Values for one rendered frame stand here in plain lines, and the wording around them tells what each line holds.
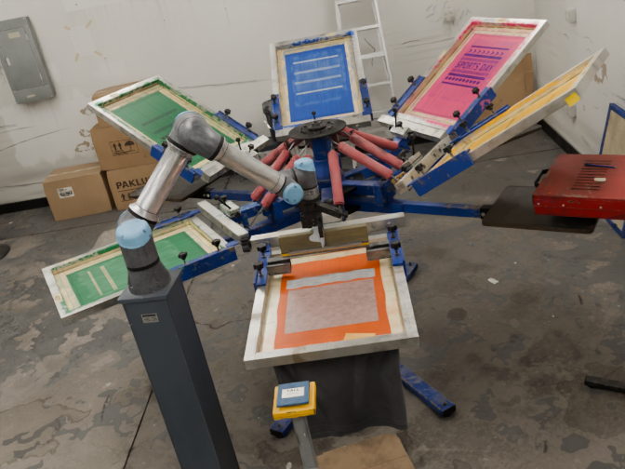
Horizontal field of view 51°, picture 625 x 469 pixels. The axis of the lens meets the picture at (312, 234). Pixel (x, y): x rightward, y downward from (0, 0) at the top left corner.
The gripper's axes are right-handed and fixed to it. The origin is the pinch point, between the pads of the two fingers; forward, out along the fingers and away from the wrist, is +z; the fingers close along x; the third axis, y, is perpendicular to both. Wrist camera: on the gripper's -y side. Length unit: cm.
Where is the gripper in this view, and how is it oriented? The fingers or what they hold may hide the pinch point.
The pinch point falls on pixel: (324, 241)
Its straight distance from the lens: 265.3
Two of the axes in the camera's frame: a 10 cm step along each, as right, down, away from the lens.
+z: 1.7, 8.9, 4.2
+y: -9.8, 1.5, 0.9
